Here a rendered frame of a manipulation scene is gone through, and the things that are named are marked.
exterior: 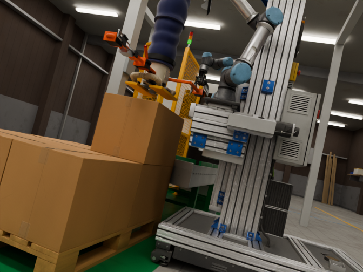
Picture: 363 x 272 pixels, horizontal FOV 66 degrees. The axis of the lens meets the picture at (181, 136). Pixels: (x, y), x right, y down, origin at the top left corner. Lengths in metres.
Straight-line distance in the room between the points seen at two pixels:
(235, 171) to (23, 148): 1.26
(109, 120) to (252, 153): 0.97
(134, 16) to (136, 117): 2.17
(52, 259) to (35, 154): 0.45
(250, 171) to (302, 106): 0.53
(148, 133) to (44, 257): 0.87
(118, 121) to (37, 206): 0.77
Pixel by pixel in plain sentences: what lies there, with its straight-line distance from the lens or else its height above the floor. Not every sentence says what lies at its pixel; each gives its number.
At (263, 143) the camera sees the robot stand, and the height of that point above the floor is 0.85.
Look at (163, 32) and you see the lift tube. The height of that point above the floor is 1.48.
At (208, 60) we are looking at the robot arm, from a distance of 2.37.
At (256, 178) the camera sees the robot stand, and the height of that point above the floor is 0.61.
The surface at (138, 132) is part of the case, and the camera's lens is 1.80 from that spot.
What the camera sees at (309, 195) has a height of 0.51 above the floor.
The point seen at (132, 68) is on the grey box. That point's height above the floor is 1.56.
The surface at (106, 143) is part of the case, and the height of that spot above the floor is 0.61.
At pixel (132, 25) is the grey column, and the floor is 2.07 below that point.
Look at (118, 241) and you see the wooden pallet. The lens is 1.79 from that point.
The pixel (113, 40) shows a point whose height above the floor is 1.16.
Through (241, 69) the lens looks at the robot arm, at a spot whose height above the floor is 1.22.
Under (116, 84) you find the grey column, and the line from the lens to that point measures 3.55.
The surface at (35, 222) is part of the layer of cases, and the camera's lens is 1.40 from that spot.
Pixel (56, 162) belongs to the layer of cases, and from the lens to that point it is 1.33.
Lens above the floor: 0.64
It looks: 4 degrees up
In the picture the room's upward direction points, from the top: 13 degrees clockwise
